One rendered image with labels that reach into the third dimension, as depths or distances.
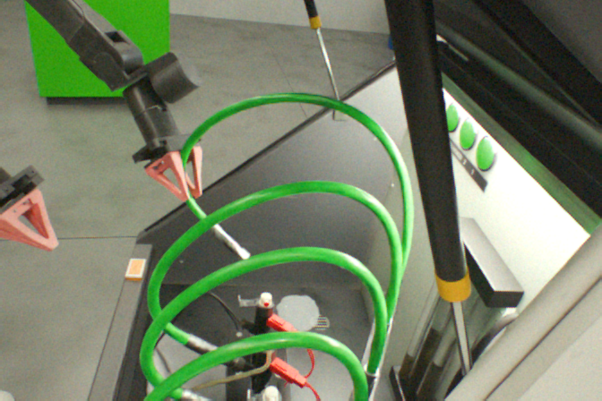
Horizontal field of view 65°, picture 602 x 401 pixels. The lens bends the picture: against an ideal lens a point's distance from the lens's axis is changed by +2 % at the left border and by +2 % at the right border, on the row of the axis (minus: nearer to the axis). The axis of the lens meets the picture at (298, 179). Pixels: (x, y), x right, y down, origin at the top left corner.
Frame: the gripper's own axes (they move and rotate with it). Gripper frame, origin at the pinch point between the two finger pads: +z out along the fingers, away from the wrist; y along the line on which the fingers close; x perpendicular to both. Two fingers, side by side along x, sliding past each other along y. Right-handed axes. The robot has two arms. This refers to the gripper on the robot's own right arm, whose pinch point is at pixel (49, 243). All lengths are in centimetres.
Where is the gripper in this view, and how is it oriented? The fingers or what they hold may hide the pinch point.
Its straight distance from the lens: 71.1
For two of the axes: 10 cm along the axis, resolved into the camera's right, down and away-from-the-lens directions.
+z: 6.0, 7.4, 3.0
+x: 1.9, -5.0, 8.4
